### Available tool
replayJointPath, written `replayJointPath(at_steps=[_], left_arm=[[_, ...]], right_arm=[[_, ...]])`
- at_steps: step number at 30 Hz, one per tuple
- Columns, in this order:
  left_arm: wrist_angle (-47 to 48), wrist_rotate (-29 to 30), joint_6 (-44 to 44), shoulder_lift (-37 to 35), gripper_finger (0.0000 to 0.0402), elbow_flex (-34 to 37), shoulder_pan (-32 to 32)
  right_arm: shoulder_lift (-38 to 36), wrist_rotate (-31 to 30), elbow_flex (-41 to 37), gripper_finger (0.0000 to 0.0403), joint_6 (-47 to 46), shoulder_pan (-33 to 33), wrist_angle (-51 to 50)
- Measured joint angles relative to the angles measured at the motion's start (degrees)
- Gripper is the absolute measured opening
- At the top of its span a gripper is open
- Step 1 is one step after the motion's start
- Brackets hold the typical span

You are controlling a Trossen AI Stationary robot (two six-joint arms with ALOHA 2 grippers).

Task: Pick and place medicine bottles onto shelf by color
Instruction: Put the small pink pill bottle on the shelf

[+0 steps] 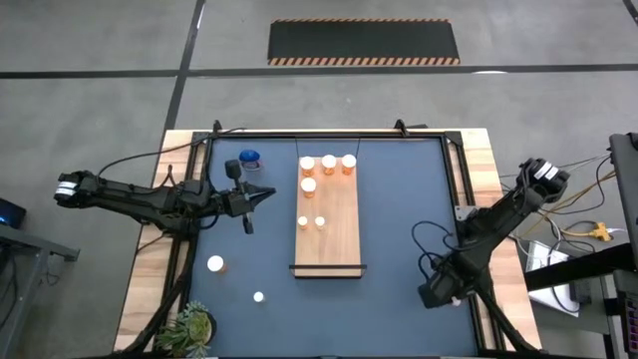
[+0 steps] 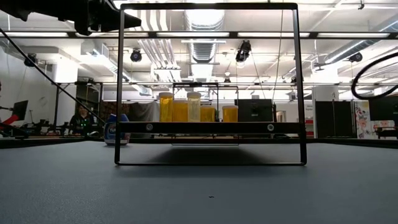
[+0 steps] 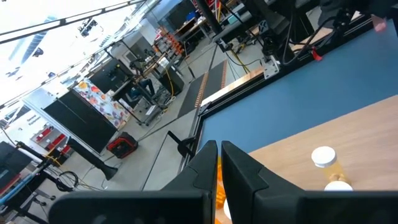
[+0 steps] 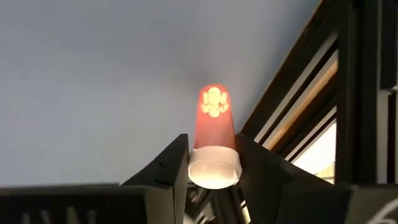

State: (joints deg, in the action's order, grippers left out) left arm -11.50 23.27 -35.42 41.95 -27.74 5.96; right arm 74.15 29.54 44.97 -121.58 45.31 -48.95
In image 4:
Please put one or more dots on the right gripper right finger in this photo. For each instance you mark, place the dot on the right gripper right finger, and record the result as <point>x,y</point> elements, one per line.
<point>267,186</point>

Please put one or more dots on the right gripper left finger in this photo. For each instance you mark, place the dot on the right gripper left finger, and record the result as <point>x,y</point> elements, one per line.
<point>168,168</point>

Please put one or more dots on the small red pill bottle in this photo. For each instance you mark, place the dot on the small red pill bottle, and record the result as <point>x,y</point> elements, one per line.
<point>214,130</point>

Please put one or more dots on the black metal rig frame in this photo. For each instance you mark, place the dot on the black metal rig frame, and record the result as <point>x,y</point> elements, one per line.
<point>357,93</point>

